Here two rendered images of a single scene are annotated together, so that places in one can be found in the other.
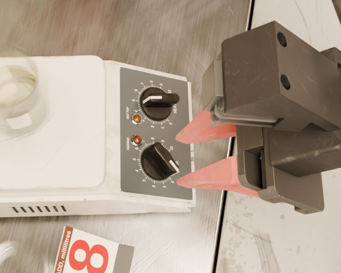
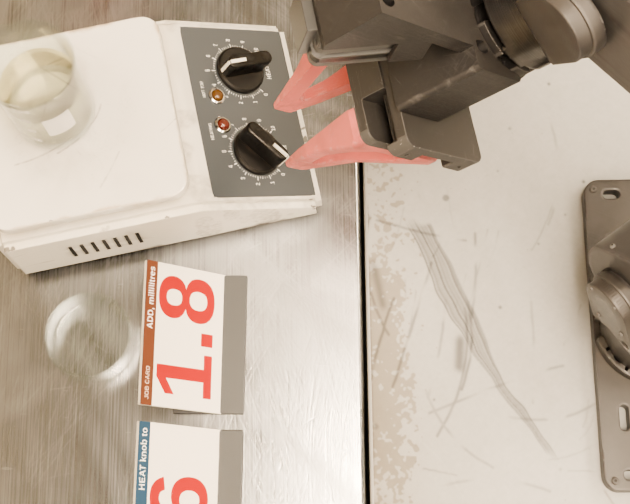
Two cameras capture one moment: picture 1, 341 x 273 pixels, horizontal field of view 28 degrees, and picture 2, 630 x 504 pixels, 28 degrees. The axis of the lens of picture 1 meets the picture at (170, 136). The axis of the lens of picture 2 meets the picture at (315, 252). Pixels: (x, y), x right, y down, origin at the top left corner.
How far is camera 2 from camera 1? 19 cm
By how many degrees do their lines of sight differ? 4
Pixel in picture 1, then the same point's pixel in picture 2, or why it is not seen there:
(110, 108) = (177, 86)
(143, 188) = (244, 189)
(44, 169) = (103, 185)
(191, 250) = (326, 266)
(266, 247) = (429, 244)
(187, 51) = not seen: outside the picture
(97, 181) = (179, 187)
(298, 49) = not seen: outside the picture
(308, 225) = (483, 202)
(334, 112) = (460, 26)
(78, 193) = (156, 210)
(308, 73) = not seen: outside the picture
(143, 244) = (259, 270)
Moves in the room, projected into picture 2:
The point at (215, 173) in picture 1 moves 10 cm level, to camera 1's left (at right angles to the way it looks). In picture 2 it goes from (331, 137) to (139, 165)
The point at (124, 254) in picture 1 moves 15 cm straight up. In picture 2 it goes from (235, 288) to (211, 220)
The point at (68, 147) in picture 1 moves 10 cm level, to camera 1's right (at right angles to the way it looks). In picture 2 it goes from (130, 149) to (296, 125)
